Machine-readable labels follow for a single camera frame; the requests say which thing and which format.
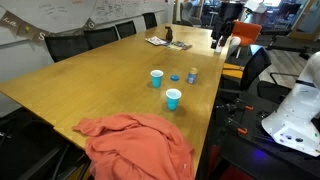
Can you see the blue plastic cup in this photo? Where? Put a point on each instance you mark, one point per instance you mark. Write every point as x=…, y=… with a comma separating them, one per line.
x=173, y=97
x=156, y=78

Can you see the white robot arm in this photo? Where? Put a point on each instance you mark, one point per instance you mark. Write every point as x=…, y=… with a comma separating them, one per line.
x=291, y=124

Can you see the blue jar lid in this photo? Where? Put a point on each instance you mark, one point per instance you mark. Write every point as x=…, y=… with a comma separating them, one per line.
x=174, y=78

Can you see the white patterned leaflet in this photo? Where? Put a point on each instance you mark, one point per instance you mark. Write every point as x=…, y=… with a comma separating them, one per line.
x=156, y=41

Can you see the brown figurine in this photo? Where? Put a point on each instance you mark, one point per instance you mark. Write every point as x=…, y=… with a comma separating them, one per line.
x=169, y=35

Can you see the orange cloth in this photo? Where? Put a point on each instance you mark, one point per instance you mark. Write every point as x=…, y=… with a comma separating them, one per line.
x=136, y=147

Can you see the black office chair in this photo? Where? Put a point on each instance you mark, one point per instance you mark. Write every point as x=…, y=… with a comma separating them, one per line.
x=126, y=29
x=100, y=37
x=150, y=20
x=63, y=47

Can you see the white bottle red label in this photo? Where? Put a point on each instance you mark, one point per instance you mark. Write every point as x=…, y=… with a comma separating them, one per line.
x=218, y=48

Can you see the black chair right side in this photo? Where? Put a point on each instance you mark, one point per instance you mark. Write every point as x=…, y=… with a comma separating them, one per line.
x=230, y=88

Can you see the orange chair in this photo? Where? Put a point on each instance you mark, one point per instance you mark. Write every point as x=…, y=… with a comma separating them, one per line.
x=247, y=32

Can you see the black office chair near left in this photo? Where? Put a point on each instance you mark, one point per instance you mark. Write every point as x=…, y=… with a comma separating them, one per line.
x=63, y=47

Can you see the whiteboard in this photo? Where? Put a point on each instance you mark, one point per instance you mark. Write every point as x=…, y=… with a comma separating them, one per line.
x=102, y=11

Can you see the bunting banner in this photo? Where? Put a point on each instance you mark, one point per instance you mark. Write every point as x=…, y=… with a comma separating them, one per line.
x=20, y=26

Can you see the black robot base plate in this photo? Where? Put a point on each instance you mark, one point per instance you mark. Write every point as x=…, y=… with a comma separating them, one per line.
x=258, y=155

